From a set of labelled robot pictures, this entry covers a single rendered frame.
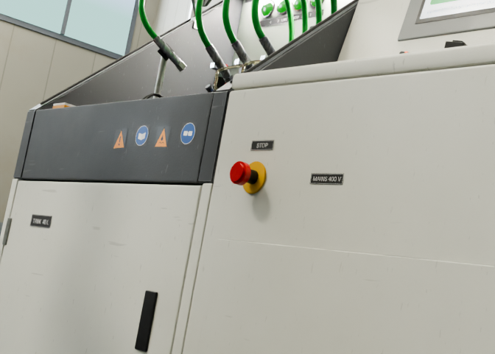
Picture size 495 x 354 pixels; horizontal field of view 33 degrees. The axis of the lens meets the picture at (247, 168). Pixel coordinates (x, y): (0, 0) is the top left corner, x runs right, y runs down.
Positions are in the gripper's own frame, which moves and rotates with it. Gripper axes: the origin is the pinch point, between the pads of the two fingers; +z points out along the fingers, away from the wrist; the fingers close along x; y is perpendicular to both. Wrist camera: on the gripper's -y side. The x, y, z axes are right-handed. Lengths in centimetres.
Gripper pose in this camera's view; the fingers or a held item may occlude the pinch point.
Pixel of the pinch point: (208, 1)
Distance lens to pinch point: 182.9
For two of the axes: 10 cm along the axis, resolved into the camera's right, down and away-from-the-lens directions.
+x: 6.8, 0.0, -7.4
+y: -7.2, -2.3, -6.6
